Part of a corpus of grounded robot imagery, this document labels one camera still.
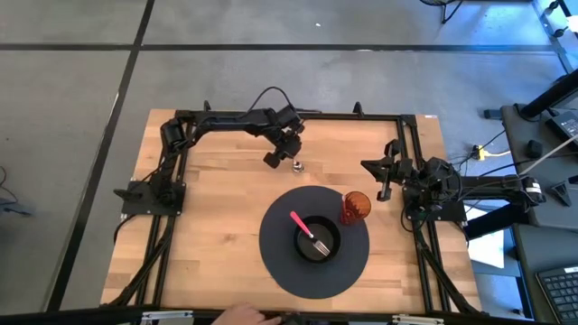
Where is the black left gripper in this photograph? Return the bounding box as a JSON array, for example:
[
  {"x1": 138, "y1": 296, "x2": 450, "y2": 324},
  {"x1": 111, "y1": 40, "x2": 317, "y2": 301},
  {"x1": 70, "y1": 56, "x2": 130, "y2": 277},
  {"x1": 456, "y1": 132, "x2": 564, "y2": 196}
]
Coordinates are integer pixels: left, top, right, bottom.
[{"x1": 263, "y1": 129, "x2": 303, "y2": 170}]

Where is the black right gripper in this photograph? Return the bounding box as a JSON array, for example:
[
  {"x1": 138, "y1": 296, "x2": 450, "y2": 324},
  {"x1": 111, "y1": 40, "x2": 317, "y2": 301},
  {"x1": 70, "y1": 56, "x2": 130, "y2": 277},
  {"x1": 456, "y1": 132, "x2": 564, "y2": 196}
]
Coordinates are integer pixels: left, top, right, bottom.
[{"x1": 359, "y1": 138, "x2": 415, "y2": 203}]

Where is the pink handled metal fork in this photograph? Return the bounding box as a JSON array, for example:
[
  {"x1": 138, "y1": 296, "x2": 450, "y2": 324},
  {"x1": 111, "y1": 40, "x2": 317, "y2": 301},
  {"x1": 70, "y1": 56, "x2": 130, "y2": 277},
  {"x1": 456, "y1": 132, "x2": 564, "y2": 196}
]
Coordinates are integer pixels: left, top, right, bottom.
[{"x1": 289, "y1": 209, "x2": 332, "y2": 257}]

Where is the black round bowl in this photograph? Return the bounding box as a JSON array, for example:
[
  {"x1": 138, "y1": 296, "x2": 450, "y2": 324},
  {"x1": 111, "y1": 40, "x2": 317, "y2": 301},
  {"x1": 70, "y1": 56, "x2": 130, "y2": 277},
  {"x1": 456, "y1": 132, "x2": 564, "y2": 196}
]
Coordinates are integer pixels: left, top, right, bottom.
[{"x1": 293, "y1": 215, "x2": 342, "y2": 265}]

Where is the red ribbed plastic cup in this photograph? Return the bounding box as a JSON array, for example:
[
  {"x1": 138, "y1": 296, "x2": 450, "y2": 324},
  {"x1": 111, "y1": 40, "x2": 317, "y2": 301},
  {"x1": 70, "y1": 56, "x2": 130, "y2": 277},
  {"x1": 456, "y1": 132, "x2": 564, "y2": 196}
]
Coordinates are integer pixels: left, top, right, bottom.
[{"x1": 339, "y1": 190, "x2": 373, "y2": 226}]

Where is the yellow power plug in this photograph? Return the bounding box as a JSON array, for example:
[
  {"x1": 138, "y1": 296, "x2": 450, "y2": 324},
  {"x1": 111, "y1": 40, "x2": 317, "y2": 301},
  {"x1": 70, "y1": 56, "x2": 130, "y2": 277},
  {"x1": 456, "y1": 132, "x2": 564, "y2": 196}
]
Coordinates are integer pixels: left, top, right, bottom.
[{"x1": 471, "y1": 144, "x2": 512, "y2": 163}]

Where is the dark woven round placemat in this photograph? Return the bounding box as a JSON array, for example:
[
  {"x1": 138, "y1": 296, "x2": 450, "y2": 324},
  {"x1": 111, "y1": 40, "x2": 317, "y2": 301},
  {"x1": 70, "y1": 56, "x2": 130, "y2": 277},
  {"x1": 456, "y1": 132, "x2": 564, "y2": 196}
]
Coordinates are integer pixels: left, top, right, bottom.
[{"x1": 258, "y1": 184, "x2": 371, "y2": 301}]

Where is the black desk foot bar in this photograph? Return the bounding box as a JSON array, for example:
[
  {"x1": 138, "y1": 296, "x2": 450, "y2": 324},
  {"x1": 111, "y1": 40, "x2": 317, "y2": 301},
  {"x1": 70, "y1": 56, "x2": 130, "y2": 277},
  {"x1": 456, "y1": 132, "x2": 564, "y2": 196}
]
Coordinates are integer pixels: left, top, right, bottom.
[{"x1": 461, "y1": 202, "x2": 532, "y2": 241}]

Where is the white paper sheet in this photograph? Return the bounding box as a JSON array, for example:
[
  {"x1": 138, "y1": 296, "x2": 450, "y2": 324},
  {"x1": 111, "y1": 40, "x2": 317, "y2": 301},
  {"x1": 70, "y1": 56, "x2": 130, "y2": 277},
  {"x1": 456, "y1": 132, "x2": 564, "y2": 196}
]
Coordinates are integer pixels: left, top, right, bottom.
[{"x1": 466, "y1": 205, "x2": 507, "y2": 271}]

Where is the grey office desk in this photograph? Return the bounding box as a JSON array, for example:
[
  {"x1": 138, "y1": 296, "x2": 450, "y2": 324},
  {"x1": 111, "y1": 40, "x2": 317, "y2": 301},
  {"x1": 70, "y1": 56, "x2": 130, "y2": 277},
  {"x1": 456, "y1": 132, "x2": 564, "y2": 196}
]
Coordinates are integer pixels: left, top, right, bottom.
[
  {"x1": 499, "y1": 102, "x2": 578, "y2": 229},
  {"x1": 512, "y1": 223, "x2": 578, "y2": 325}
]

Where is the black computer mouse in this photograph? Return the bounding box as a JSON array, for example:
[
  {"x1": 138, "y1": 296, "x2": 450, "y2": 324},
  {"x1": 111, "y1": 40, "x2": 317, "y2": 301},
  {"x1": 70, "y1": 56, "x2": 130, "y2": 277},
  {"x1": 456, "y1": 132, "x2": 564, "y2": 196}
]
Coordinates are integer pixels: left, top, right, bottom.
[{"x1": 526, "y1": 139, "x2": 545, "y2": 160}]

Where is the person's hand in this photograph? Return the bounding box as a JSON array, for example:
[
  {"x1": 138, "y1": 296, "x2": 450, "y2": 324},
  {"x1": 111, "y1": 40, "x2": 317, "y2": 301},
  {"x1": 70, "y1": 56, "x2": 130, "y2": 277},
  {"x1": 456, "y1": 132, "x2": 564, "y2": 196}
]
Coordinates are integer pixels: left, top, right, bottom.
[{"x1": 210, "y1": 302, "x2": 284, "y2": 325}]

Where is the black chair base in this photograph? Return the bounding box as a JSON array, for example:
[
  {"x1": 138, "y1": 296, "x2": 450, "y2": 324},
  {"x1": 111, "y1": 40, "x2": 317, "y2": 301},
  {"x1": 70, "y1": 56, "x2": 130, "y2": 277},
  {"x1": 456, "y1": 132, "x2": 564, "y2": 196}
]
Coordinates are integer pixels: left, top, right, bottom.
[{"x1": 418, "y1": 0, "x2": 467, "y2": 25}]

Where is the black triangular stand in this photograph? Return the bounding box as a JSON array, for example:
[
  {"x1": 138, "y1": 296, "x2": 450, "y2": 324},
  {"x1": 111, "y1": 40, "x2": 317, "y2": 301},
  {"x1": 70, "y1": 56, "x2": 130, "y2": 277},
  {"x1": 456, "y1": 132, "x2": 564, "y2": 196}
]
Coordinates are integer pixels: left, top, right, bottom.
[{"x1": 549, "y1": 180, "x2": 573, "y2": 209}]

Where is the black monitor stand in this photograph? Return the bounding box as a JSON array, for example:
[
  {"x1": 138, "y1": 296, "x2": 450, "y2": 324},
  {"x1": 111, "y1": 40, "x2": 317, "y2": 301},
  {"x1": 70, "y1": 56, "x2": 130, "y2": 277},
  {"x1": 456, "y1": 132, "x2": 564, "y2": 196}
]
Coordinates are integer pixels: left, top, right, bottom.
[{"x1": 514, "y1": 68, "x2": 578, "y2": 121}]

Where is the black power adapter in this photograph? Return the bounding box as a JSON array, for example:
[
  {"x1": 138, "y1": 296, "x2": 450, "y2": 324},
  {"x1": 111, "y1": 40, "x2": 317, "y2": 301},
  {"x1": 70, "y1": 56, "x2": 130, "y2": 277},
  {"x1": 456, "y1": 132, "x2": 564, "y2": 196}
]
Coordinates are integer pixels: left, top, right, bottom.
[{"x1": 545, "y1": 109, "x2": 578, "y2": 147}]

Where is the black computer keyboard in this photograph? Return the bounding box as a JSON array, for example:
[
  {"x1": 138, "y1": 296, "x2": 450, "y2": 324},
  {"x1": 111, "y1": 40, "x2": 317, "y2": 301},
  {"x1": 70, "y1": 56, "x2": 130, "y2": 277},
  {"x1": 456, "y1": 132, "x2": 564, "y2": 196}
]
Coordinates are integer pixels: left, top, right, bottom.
[{"x1": 536, "y1": 265, "x2": 578, "y2": 324}]

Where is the black aluminium beam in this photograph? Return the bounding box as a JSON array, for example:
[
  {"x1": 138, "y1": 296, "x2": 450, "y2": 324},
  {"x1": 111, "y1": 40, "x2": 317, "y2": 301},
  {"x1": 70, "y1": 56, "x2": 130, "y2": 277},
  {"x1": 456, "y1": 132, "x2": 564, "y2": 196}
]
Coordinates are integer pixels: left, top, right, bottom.
[{"x1": 0, "y1": 305, "x2": 578, "y2": 325}]

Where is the black aluminium table frame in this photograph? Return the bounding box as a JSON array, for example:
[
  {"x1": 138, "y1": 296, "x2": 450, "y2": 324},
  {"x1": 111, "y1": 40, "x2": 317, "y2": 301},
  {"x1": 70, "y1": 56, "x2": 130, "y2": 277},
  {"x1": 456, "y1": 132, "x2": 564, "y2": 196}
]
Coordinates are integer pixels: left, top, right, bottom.
[{"x1": 101, "y1": 99, "x2": 489, "y2": 317}]

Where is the silver metal bracket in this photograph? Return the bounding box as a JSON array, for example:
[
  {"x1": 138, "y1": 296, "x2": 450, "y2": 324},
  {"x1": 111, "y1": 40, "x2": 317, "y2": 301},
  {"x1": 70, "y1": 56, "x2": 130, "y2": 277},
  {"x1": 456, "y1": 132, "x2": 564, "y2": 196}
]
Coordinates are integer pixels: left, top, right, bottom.
[
  {"x1": 391, "y1": 313, "x2": 446, "y2": 325},
  {"x1": 140, "y1": 309, "x2": 195, "y2": 323}
]

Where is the white cable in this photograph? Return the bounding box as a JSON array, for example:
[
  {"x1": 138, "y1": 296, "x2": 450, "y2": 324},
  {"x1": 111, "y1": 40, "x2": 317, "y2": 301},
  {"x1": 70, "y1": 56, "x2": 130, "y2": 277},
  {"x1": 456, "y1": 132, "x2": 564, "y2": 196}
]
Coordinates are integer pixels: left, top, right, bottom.
[{"x1": 517, "y1": 134, "x2": 578, "y2": 178}]

